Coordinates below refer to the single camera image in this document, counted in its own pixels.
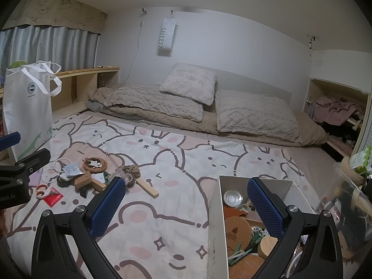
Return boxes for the orange white scissors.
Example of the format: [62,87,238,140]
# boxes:
[35,184,59,200]

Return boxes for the square carved cork coaster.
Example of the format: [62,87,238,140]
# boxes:
[74,171,92,191]

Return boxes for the long wooden block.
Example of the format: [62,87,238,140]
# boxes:
[136,178,159,198]

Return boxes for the pink sticky note pad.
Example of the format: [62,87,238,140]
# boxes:
[29,169,43,187]

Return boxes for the black round tin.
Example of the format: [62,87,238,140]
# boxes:
[57,174,75,188]

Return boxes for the white medicine pouch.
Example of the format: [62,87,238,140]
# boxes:
[62,163,84,179]

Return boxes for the red packet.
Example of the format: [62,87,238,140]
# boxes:
[43,189,63,208]

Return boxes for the white tote bag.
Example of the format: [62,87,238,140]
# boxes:
[3,60,62,162]

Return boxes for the round wooden lid box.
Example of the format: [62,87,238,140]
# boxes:
[257,235,278,259]

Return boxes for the clear plastic bin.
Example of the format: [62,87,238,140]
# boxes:
[316,157,371,261]

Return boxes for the round panda cork coaster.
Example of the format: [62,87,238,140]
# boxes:
[83,157,107,174]

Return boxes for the wooden brush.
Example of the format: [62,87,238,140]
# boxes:
[89,178,106,192]

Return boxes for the white storage box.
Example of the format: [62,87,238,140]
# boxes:
[207,176,315,278]

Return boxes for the wooden bedside shelf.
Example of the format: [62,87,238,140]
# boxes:
[1,67,119,126]

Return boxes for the round cork coaster in box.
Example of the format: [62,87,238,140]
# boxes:
[224,217,252,256]

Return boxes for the brown tape roll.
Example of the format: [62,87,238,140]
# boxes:
[125,173,136,188]

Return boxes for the silver metal tin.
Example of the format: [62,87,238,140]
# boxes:
[223,189,243,208]

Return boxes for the grey curtain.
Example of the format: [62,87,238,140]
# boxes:
[1,25,99,75]

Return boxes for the cartoon bunny bedsheet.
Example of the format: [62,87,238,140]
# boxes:
[5,111,324,279]

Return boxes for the beige folded blanket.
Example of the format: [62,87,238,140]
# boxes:
[86,84,327,147]

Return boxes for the left quilted beige pillow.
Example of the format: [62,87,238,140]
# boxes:
[103,84,203,122]

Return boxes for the quilted beige pillow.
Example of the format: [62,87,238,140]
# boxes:
[215,90,301,142]
[103,84,203,122]

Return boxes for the curtain valance with drawings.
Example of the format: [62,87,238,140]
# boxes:
[3,0,107,34]

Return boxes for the clothes pile in closet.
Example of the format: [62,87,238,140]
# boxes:
[309,96,364,126]

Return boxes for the right quilted beige pillow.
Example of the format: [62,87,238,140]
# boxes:
[215,90,301,142]

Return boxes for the small fluffy beige pillow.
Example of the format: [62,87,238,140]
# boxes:
[159,63,217,106]

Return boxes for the white hanging paper bag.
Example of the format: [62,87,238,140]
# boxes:
[158,18,176,53]

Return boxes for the knotted rope ball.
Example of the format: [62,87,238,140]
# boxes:
[122,164,141,179]

